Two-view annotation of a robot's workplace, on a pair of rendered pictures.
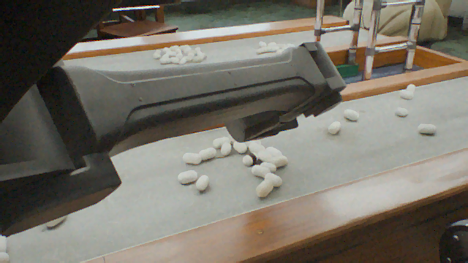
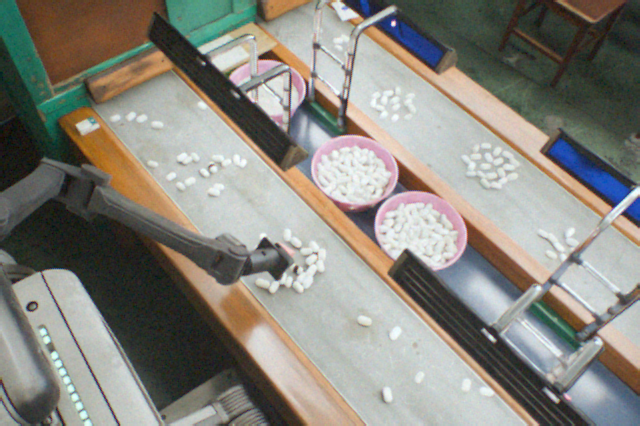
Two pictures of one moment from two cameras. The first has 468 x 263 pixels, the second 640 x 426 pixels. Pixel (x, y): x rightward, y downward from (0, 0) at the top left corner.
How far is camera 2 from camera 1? 1.28 m
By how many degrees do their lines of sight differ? 57
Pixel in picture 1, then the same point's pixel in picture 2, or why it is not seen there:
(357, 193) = (262, 334)
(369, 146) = (346, 349)
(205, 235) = not seen: hidden behind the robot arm
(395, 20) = not seen: outside the picture
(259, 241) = (206, 287)
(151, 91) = (112, 209)
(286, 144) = (331, 289)
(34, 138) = (74, 198)
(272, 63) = (180, 239)
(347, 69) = (567, 336)
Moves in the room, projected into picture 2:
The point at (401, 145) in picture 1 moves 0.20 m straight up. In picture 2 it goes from (357, 373) to (368, 345)
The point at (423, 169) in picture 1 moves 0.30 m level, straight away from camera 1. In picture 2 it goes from (304, 378) to (426, 406)
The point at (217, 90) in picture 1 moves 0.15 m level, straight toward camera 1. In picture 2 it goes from (137, 226) to (68, 242)
